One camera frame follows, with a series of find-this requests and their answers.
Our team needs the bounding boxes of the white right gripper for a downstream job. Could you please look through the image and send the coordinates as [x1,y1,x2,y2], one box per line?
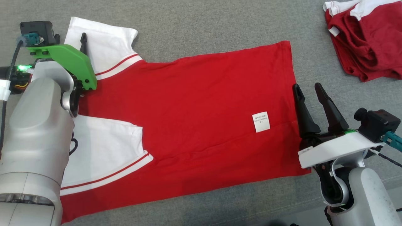
[292,82,384,169]

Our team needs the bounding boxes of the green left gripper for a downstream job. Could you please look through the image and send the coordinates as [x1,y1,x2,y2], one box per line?
[26,32,98,92]

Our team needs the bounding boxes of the red shorts white waistband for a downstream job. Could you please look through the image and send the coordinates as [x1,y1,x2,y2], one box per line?
[323,0,402,83]

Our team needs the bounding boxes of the red T-shirt white sleeves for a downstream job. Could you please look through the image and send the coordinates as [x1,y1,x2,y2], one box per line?
[60,16,311,224]

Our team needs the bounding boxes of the left teal connector cable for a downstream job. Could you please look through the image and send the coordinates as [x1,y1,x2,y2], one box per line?
[0,33,44,148]

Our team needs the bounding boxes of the teal connector cable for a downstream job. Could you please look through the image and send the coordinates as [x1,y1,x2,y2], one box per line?
[0,33,44,148]
[371,131,402,167]

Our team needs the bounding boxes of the right teal connector cable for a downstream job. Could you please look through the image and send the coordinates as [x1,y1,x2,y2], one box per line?
[371,131,402,167]

